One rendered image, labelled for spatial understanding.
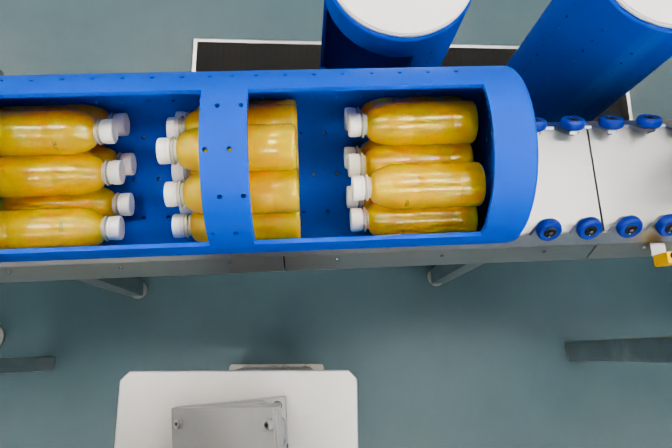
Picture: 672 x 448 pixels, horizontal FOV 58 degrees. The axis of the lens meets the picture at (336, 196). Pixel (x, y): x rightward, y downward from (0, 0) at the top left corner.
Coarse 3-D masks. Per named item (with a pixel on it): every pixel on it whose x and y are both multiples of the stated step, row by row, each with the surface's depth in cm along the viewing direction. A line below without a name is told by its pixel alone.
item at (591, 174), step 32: (544, 160) 115; (576, 160) 116; (608, 160) 116; (640, 160) 116; (544, 192) 114; (576, 192) 114; (608, 192) 114; (640, 192) 115; (608, 224) 113; (288, 256) 111; (320, 256) 112; (352, 256) 113; (384, 256) 114; (416, 256) 115; (448, 256) 115; (480, 256) 116; (512, 256) 117; (544, 256) 118; (576, 256) 119; (608, 256) 120; (640, 256) 121
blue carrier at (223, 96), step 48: (0, 96) 83; (48, 96) 84; (96, 96) 100; (144, 96) 100; (192, 96) 101; (240, 96) 84; (288, 96) 102; (336, 96) 104; (384, 96) 104; (480, 96) 105; (528, 96) 86; (144, 144) 107; (240, 144) 81; (336, 144) 109; (480, 144) 107; (528, 144) 83; (144, 192) 107; (240, 192) 82; (336, 192) 108; (528, 192) 85; (144, 240) 100; (192, 240) 100; (240, 240) 87; (288, 240) 89; (336, 240) 89; (384, 240) 90; (432, 240) 91; (480, 240) 92
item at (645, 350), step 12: (576, 348) 190; (588, 348) 182; (600, 348) 175; (612, 348) 168; (624, 348) 162; (636, 348) 156; (648, 348) 151; (660, 348) 146; (576, 360) 191; (588, 360) 183; (600, 360) 175; (612, 360) 168; (624, 360) 162; (636, 360) 156; (648, 360) 151; (660, 360) 146
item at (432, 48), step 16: (336, 0) 111; (336, 16) 114; (336, 32) 151; (352, 32) 113; (368, 32) 110; (448, 32) 113; (336, 48) 160; (352, 48) 167; (368, 48) 115; (384, 48) 113; (400, 48) 112; (416, 48) 113; (432, 48) 116; (448, 48) 126; (320, 64) 151; (336, 64) 170; (352, 64) 177; (368, 64) 178; (384, 64) 176; (400, 64) 171; (416, 64) 120; (432, 64) 125
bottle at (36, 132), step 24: (0, 120) 90; (24, 120) 90; (48, 120) 90; (72, 120) 91; (96, 120) 92; (0, 144) 90; (24, 144) 90; (48, 144) 90; (72, 144) 91; (96, 144) 94
